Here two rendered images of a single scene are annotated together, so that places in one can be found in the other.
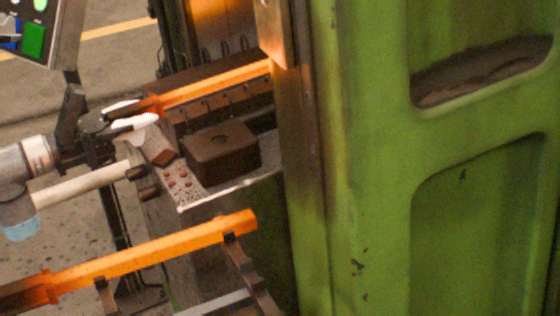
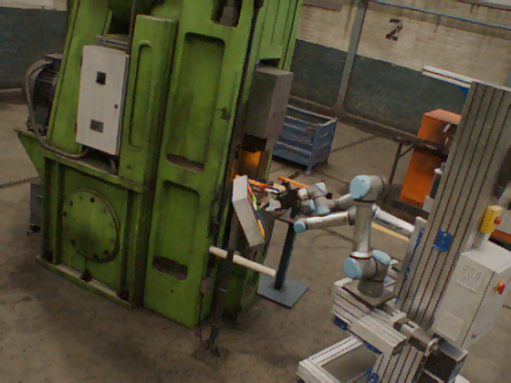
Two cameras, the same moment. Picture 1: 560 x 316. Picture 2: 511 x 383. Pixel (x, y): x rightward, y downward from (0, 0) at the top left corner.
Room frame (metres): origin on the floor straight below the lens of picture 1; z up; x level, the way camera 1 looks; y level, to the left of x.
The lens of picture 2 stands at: (3.81, 2.06, 2.19)
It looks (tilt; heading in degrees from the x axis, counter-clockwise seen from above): 22 degrees down; 219
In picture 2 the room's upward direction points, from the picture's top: 11 degrees clockwise
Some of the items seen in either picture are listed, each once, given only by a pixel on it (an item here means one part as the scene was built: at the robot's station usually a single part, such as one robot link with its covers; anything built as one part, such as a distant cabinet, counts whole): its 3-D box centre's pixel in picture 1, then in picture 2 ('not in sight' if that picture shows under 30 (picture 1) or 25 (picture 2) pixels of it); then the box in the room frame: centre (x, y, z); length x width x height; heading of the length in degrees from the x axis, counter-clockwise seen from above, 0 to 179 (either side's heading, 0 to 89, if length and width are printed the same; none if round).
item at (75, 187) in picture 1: (106, 176); (243, 262); (1.60, 0.32, 0.62); 0.44 x 0.05 x 0.05; 109
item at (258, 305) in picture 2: not in sight; (243, 312); (1.28, 0.17, 0.01); 0.58 x 0.39 x 0.01; 19
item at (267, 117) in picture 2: not in sight; (252, 96); (1.32, -0.09, 1.56); 0.42 x 0.39 x 0.40; 109
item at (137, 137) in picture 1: (136, 132); not in sight; (1.22, 0.17, 0.97); 0.09 x 0.03 x 0.06; 95
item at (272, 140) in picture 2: not in sight; (243, 133); (1.36, -0.07, 1.32); 0.42 x 0.20 x 0.10; 109
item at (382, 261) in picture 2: not in sight; (377, 263); (1.48, 1.13, 0.98); 0.13 x 0.12 x 0.14; 162
